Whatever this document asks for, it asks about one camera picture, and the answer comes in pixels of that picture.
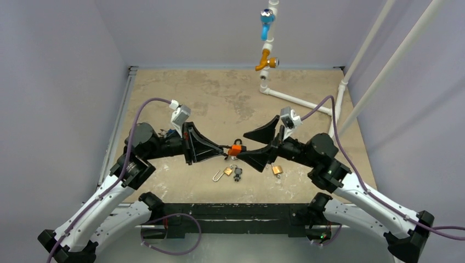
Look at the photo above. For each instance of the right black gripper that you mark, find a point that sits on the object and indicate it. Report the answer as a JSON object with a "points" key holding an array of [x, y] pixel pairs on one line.
{"points": [[274, 147]]}

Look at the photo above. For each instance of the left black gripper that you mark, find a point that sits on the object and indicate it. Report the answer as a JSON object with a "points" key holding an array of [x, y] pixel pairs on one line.
{"points": [[198, 155]]}

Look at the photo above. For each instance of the orange black padlock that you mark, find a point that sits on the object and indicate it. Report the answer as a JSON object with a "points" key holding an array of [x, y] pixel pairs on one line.
{"points": [[236, 148]]}

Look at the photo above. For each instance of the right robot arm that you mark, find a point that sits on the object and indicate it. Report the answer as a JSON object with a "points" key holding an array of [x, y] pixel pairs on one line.
{"points": [[407, 231]]}

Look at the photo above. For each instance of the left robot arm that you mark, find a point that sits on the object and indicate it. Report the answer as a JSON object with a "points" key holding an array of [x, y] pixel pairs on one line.
{"points": [[86, 233]]}

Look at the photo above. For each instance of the black key bunch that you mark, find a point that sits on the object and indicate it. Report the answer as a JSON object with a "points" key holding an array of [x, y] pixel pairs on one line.
{"points": [[237, 172]]}

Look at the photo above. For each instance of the brass padlock open shackle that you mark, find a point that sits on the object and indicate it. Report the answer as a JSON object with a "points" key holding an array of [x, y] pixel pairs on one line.
{"points": [[277, 170]]}

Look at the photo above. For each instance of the brass padlock long shackle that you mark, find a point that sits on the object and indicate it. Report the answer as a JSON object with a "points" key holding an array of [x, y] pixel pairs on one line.
{"points": [[227, 171]]}

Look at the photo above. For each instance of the black base bar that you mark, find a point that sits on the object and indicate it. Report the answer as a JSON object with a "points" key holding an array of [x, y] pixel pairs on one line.
{"points": [[176, 220]]}

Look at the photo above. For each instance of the orange tap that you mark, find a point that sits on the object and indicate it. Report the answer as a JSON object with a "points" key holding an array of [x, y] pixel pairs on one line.
{"points": [[267, 61]]}

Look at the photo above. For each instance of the blue tap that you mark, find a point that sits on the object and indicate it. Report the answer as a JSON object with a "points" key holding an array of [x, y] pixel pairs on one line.
{"points": [[267, 17]]}

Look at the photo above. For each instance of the white diagonal pole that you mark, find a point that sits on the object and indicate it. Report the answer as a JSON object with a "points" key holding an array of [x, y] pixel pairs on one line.
{"points": [[418, 28]]}

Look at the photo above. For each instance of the blue handled pliers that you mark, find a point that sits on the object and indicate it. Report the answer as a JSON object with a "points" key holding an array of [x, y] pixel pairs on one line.
{"points": [[166, 133]]}

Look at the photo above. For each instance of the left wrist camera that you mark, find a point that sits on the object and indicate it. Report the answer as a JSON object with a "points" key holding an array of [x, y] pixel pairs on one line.
{"points": [[179, 115]]}

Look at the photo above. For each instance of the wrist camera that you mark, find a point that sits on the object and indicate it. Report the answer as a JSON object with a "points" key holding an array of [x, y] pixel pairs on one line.
{"points": [[290, 121], [179, 115]]}

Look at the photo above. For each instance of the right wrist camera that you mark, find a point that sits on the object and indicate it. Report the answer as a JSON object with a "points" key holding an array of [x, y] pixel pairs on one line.
{"points": [[290, 121]]}

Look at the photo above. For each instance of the aluminium frame rail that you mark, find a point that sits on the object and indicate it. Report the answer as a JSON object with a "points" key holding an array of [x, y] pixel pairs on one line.
{"points": [[111, 151]]}

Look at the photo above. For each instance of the white pvc pipe frame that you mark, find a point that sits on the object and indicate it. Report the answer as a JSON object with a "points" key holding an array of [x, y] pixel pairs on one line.
{"points": [[264, 75]]}

